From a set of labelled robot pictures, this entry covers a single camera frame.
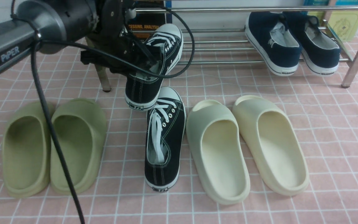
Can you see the navy canvas shoe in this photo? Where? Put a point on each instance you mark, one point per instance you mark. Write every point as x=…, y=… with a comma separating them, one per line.
x=270, y=35
x=319, y=51

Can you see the dark image processing book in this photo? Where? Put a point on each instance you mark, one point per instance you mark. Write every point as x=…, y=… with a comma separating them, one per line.
x=143, y=25

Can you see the stainless steel shoe rack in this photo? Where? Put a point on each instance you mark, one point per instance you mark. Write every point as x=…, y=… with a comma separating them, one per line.
x=352, y=62

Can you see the left cream foam slipper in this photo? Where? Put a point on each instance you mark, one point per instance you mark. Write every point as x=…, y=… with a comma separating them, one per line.
x=214, y=141

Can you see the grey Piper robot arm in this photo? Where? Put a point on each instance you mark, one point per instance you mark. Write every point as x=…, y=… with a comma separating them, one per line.
x=42, y=20

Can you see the cream foam slipper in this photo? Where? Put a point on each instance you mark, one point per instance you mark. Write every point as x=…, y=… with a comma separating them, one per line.
x=214, y=141
x=269, y=135

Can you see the black canvas sneaker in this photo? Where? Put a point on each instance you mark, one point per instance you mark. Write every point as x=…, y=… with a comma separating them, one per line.
x=164, y=137
x=166, y=46

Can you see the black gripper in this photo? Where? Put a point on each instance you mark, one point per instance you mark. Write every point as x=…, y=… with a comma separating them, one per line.
x=114, y=37

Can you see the pink checkered tablecloth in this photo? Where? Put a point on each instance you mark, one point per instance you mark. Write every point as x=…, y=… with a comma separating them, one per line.
x=324, y=116

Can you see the right olive green slipper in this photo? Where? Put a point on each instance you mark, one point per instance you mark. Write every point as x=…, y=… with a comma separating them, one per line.
x=81, y=128

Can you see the right navy canvas shoe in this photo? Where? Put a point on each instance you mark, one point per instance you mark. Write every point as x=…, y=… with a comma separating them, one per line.
x=319, y=51

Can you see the right cream foam slipper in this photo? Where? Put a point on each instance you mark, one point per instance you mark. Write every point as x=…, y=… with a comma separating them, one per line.
x=269, y=135

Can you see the yellow teal book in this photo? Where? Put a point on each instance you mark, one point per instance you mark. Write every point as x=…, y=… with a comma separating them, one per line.
x=344, y=23

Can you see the olive green slipper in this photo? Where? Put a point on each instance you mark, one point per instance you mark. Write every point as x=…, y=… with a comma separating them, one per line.
x=26, y=152
x=81, y=128

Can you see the left olive green slipper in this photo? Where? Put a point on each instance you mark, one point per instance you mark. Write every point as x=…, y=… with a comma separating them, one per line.
x=26, y=152

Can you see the left navy canvas shoe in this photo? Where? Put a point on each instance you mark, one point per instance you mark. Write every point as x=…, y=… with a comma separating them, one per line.
x=270, y=35

